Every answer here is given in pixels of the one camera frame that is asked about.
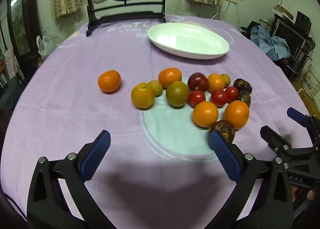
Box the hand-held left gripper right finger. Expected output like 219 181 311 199
209 130 294 229

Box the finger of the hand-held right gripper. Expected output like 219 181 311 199
260 125 317 159
287 107 320 142

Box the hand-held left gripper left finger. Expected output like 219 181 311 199
27 130 118 229

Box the dark wrinkled passion fruit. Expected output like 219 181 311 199
237 90 251 108
209 120 236 143
233 78 253 93

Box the red cherry tomato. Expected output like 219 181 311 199
225 86 239 102
188 90 206 107
211 89 228 107

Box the small orange tangerine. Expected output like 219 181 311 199
207 73 225 93

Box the small yellow citrus fruit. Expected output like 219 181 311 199
149 80 164 97
220 74 231 88

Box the yellow orange tangerine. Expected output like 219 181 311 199
131 82 155 109

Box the dark red plum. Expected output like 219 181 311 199
187 72 209 92

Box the green yellow tangerine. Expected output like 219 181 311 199
166 81 190 107

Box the white oval plate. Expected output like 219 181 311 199
147 23 230 60

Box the person's right hand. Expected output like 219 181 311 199
291 186 316 202

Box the white plastic bucket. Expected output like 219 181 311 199
301 65 320 98

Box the blue crumpled cloth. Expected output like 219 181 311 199
251 25 292 60

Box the black monitor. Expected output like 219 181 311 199
272 17 307 54

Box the black speaker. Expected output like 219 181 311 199
295 11 312 34

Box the black chair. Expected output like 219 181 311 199
240 21 260 39

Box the flat open cardboard box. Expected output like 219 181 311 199
274 5 294 19

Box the white plastic bag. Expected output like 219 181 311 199
36 35 54 60

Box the white pink hanging cloth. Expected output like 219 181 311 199
4 49 18 79

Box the black framed round painted screen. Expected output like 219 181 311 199
86 0 167 37

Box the dark wooden cabinet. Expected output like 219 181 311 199
0 0 42 89

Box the metal wire rack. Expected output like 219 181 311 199
295 34 317 74

